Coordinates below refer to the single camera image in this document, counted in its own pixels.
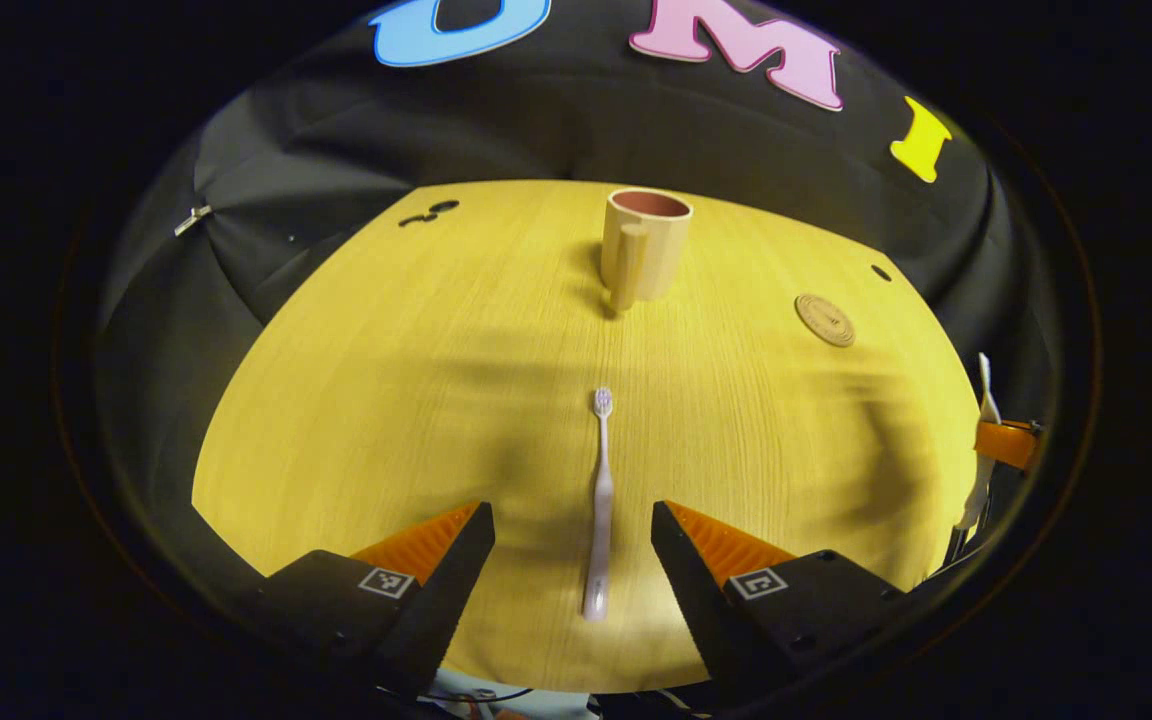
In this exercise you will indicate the black backdrop cloth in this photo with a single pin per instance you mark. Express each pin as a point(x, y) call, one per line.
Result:
point(536, 130)

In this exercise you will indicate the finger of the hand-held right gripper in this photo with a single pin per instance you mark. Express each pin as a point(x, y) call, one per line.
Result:
point(1006, 443)

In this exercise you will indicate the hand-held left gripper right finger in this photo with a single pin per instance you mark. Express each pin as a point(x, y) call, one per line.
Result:
point(696, 600)

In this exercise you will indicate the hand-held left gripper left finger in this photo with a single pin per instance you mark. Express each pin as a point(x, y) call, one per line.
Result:
point(441, 600)

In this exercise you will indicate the white cloth clip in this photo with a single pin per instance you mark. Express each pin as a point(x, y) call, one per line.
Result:
point(193, 220)

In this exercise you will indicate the white toothbrush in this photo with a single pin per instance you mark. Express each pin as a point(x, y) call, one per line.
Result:
point(601, 500)

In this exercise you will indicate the beige cup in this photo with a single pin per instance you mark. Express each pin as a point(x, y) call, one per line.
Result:
point(656, 250)

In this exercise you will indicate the white toothpaste tube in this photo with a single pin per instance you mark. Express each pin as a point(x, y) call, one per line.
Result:
point(984, 400)

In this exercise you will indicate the round brown coaster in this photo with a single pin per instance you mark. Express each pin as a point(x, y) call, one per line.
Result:
point(825, 320)

